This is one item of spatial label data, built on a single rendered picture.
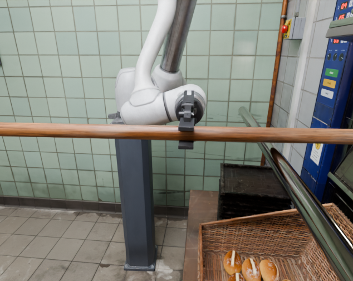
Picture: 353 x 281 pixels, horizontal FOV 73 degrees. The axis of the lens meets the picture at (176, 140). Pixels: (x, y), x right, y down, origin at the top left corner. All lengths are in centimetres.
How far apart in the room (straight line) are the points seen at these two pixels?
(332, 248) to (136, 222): 132
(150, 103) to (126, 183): 71
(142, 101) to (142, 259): 119
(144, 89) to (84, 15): 118
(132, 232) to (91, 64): 118
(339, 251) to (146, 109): 62
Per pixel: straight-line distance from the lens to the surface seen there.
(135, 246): 166
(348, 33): 77
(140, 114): 77
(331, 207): 102
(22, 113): 226
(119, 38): 180
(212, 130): 47
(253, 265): 98
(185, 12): 113
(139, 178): 136
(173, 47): 119
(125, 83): 122
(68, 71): 197
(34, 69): 211
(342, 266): 29
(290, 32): 143
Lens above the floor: 135
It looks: 21 degrees down
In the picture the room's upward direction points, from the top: straight up
